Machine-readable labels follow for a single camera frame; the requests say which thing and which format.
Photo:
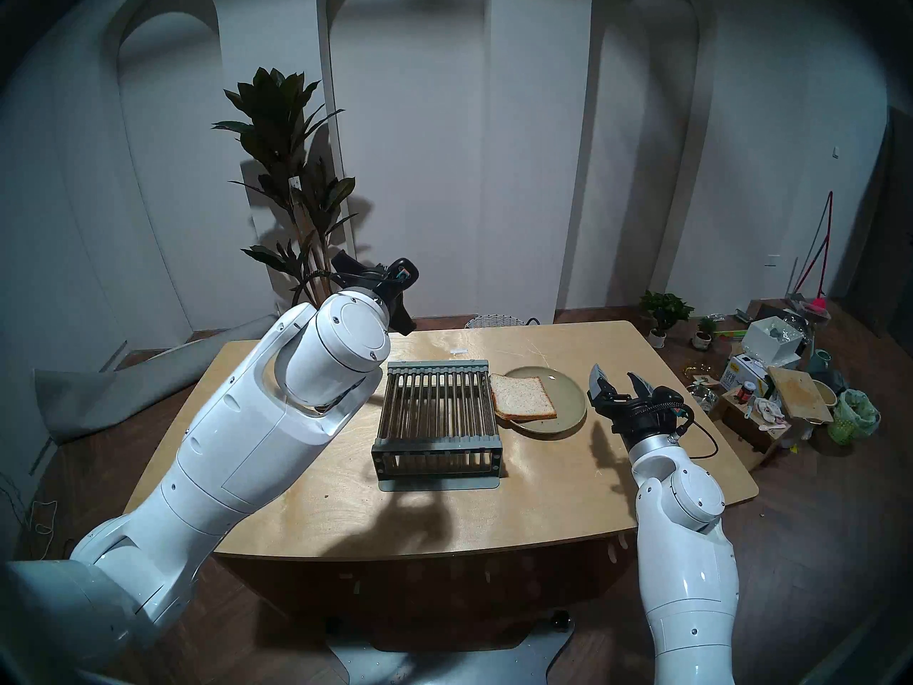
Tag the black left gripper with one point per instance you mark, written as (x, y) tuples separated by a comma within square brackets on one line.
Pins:
[(378, 280)]

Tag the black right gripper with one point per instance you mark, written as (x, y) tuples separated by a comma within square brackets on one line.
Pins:
[(649, 416)]

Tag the round beige ceramic plate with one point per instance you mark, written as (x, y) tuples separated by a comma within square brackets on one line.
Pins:
[(567, 394)]

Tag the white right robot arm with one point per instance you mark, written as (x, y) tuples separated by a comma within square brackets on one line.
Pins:
[(685, 562)]

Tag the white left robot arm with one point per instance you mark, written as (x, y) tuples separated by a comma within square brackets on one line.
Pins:
[(235, 462)]

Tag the white bread slice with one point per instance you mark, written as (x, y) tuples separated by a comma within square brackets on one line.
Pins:
[(521, 398)]

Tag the small bushy potted plant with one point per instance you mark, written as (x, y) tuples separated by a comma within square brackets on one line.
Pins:
[(665, 309)]

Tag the tiny potted plant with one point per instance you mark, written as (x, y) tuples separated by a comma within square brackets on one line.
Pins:
[(705, 332)]

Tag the yellow white cardboard box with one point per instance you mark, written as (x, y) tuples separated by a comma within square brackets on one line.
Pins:
[(742, 373)]

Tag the white wicker basket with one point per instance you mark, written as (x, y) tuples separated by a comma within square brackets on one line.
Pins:
[(494, 322)]

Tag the small red lidded jar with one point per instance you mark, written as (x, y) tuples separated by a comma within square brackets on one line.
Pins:
[(747, 392)]

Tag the grey metal dish rack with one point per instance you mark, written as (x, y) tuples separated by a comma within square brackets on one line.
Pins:
[(439, 405)]

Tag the white open box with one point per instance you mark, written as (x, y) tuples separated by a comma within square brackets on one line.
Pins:
[(770, 341)]

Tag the tall potted leafy plant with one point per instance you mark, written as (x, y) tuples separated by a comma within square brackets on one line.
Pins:
[(278, 134)]

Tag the wooden cutting board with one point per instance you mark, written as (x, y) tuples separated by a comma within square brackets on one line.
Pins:
[(800, 394)]

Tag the cream bowl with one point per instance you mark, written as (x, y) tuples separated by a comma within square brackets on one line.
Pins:
[(825, 394)]

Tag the green mesh bag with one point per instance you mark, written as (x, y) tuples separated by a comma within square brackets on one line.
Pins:
[(854, 416)]

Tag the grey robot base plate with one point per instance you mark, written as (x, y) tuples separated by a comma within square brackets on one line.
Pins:
[(442, 658)]

